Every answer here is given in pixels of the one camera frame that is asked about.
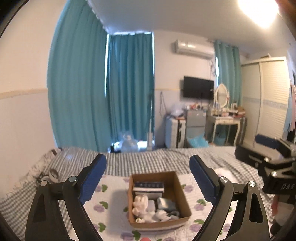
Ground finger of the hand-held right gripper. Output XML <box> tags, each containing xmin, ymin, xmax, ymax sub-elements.
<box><xmin>255</xmin><ymin>134</ymin><xmax>296</xmax><ymax>158</ymax></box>
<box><xmin>234</xmin><ymin>146</ymin><xmax>279</xmax><ymax>172</ymax></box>

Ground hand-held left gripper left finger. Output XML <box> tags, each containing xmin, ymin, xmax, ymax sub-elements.
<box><xmin>25</xmin><ymin>153</ymin><xmax>107</xmax><ymax>241</ymax></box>

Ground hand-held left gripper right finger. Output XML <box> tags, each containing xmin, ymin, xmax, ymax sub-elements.
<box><xmin>189</xmin><ymin>155</ymin><xmax>270</xmax><ymax>241</ymax></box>

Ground brown cardboard box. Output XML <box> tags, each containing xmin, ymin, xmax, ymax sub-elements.
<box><xmin>128</xmin><ymin>171</ymin><xmax>192</xmax><ymax>230</ymax></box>

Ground pale blue sock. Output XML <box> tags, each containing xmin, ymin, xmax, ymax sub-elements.
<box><xmin>157</xmin><ymin>197</ymin><xmax>176</xmax><ymax>209</ymax></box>

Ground navy striped cloth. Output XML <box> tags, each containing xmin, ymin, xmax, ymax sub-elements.
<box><xmin>134</xmin><ymin>181</ymin><xmax>165</xmax><ymax>198</ymax></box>

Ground white sock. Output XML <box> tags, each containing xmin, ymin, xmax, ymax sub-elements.
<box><xmin>154</xmin><ymin>209</ymin><xmax>170</xmax><ymax>220</ymax></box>

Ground floral quilted mat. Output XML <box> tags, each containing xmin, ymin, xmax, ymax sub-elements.
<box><xmin>67</xmin><ymin>173</ymin><xmax>238</xmax><ymax>241</ymax></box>

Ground teal bin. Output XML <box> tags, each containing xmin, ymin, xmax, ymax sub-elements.
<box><xmin>213</xmin><ymin>135</ymin><xmax>226</xmax><ymax>146</ymax></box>

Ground blue plastic bag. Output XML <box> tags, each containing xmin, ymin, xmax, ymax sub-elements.
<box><xmin>187</xmin><ymin>136</ymin><xmax>209</xmax><ymax>149</ymax></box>

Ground black and white cloth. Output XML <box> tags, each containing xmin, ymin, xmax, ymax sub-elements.
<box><xmin>35</xmin><ymin>169</ymin><xmax>61</xmax><ymax>184</ymax></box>

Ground cream louvred wardrobe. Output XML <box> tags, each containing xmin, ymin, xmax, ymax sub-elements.
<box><xmin>240</xmin><ymin>57</ymin><xmax>291</xmax><ymax>146</ymax></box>

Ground hanging clothes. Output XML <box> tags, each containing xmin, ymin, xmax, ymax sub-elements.
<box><xmin>285</xmin><ymin>74</ymin><xmax>296</xmax><ymax>142</ymax></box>

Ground white dressing table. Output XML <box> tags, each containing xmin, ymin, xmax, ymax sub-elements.
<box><xmin>206</xmin><ymin>113</ymin><xmax>247</xmax><ymax>147</ymax></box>

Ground clear water jug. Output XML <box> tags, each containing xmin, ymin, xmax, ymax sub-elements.
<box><xmin>119</xmin><ymin>132</ymin><xmax>140</xmax><ymax>153</ymax></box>

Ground light blue suitcase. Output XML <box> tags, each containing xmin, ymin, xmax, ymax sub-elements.
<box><xmin>165</xmin><ymin>116</ymin><xmax>187</xmax><ymax>149</ymax></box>

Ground grey mini fridge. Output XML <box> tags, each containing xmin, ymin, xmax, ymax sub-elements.
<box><xmin>186</xmin><ymin>109</ymin><xmax>208</xmax><ymax>140</ymax></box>

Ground oval vanity mirror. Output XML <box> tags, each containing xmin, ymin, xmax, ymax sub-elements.
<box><xmin>214</xmin><ymin>83</ymin><xmax>230</xmax><ymax>109</ymax></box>

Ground clear plastic bag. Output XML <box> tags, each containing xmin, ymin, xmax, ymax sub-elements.
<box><xmin>169</xmin><ymin>103</ymin><xmax>188</xmax><ymax>118</ymax></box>

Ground white standing pole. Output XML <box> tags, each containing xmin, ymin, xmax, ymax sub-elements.
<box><xmin>147</xmin><ymin>90</ymin><xmax>155</xmax><ymax>151</ymax></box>

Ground narrow teal curtain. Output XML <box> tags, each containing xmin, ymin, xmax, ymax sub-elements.
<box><xmin>213</xmin><ymin>40</ymin><xmax>242</xmax><ymax>110</ymax></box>

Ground wide teal curtain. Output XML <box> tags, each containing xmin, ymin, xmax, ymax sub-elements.
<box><xmin>47</xmin><ymin>0</ymin><xmax>110</xmax><ymax>153</ymax></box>

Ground white air conditioner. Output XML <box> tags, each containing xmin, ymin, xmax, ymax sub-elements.
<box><xmin>174</xmin><ymin>39</ymin><xmax>215</xmax><ymax>59</ymax></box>

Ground ceiling light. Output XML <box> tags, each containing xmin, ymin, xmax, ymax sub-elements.
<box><xmin>237</xmin><ymin>0</ymin><xmax>281</xmax><ymax>29</ymax></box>

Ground black wall television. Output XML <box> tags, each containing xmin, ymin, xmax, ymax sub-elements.
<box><xmin>183</xmin><ymin>75</ymin><xmax>214</xmax><ymax>101</ymax></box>

